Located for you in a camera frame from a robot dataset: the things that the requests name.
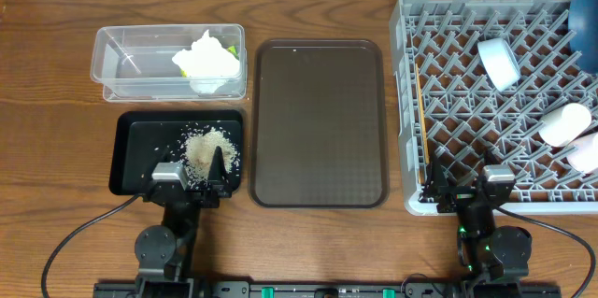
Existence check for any dark blue plate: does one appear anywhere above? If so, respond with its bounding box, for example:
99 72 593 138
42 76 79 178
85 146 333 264
568 0 597 77

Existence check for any cream white plastic cup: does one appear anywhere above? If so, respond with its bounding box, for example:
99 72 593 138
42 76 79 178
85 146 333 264
538 103 591 147

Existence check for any clear plastic waste bin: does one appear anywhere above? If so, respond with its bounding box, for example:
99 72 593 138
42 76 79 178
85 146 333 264
90 23 248 102

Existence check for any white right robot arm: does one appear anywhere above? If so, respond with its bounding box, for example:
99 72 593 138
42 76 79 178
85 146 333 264
423 178 532 298

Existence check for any grey plastic dishwasher rack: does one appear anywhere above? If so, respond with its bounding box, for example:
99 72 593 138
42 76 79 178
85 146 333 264
390 0 597 216

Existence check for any pile of rice grains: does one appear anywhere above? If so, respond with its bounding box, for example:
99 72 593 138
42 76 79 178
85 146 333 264
180 125 241 187

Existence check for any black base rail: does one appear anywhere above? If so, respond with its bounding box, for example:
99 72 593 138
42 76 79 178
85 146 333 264
93 277 562 298

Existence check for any wooden chopstick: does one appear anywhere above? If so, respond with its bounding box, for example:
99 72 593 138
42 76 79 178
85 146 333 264
419 100 430 164
415 63 427 144

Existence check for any black plastic tray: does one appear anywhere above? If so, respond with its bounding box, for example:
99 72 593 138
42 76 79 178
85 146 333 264
108 110 243 196

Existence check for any white paper napkin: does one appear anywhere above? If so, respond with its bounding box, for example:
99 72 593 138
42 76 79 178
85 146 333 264
172 30 240 94

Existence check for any pink plastic cup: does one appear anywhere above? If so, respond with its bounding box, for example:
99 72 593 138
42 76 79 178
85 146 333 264
566 133 598 174

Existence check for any light blue bowl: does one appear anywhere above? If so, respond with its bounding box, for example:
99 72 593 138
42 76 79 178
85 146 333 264
477 38 520 92

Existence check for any brown plastic serving tray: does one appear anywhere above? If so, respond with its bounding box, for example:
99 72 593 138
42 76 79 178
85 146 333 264
249 39 389 209

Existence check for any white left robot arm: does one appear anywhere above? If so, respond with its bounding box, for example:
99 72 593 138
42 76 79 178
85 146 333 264
130 147 449 298

